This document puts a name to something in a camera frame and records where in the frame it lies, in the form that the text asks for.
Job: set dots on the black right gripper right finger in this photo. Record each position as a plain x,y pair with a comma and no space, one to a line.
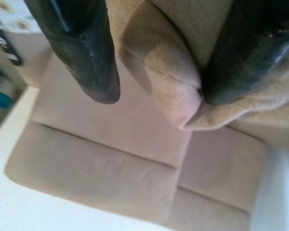
243,48

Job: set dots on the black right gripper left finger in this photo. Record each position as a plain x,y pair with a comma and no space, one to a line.
86,48

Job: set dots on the beige fabric sofa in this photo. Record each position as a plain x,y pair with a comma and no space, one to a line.
98,163

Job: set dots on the floral patterned cloth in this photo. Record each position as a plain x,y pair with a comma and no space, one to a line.
19,22

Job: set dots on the black white striped object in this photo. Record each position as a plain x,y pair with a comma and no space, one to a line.
7,48

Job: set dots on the teal object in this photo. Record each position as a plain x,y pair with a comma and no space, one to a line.
0,98

